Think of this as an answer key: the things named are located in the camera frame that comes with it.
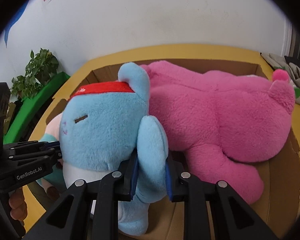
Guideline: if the blue plush cat red headband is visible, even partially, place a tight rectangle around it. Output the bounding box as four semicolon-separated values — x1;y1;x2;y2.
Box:
41;62;170;236

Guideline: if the left hand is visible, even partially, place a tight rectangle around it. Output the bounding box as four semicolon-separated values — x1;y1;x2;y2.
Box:
9;187;27;222

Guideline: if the teal pink plush pig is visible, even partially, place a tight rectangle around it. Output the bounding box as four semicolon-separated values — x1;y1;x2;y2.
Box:
37;113;66;200

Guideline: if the brown cardboard box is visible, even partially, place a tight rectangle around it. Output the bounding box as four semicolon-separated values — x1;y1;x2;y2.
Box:
38;61;295;239

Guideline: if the green potted plant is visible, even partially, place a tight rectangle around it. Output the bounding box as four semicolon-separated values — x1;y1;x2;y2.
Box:
11;48;59;100

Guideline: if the pink plush bear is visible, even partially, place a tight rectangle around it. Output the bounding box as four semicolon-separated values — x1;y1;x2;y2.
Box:
144;61;295;204

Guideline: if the grey cloth bag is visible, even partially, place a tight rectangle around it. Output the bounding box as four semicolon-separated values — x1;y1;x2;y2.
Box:
260;53;300;105

